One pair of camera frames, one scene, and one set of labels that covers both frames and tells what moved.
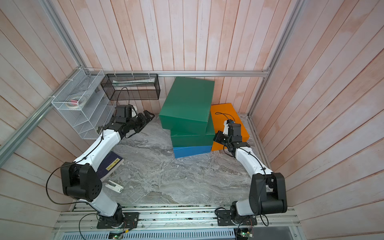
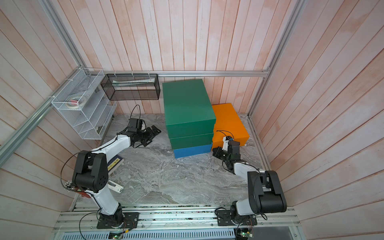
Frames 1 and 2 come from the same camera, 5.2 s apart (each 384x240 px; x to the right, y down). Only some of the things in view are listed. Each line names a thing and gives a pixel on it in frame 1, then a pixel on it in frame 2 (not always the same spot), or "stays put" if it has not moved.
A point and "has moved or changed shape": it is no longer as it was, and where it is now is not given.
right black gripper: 218,138 to 217,154
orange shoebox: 222,112 stays put
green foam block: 187,108 has moved or changed shape
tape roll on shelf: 76,102 stays put
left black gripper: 143,120 to 152,134
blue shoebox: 185,151 stays put
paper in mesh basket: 118,83 stays put
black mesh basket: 131,87 stays put
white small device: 114,186 stays put
